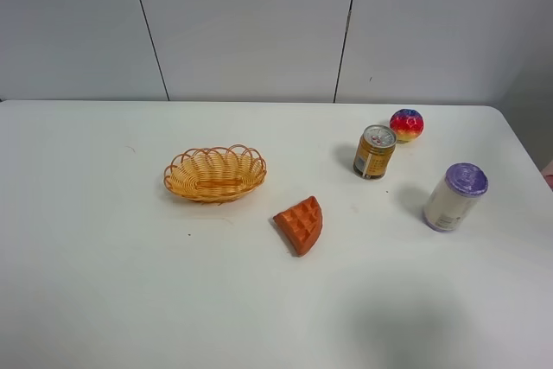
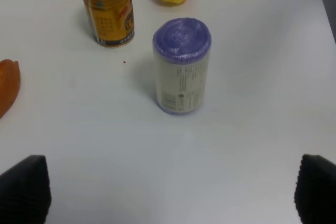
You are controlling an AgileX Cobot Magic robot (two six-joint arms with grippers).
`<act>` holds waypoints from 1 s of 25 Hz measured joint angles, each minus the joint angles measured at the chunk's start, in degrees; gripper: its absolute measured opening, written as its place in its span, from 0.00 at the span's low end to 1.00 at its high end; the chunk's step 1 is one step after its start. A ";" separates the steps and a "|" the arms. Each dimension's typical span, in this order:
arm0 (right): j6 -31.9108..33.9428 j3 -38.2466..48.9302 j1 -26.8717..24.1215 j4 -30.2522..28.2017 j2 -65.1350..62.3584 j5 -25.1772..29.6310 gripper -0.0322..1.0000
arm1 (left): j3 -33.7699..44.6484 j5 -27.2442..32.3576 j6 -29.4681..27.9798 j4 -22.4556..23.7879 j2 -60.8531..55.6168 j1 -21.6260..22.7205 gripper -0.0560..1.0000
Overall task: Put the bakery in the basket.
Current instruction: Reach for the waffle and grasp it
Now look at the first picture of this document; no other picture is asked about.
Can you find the orange waffle slice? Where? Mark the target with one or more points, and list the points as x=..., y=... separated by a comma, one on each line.
x=301, y=224

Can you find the orange woven wicker basket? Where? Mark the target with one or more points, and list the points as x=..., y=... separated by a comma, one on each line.
x=215, y=175

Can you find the gold drink can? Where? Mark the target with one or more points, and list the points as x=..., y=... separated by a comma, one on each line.
x=376, y=146

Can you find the rainbow coloured ball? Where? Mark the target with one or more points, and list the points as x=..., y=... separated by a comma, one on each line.
x=407, y=124

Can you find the white bottle purple lid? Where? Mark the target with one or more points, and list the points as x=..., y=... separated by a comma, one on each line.
x=459, y=190

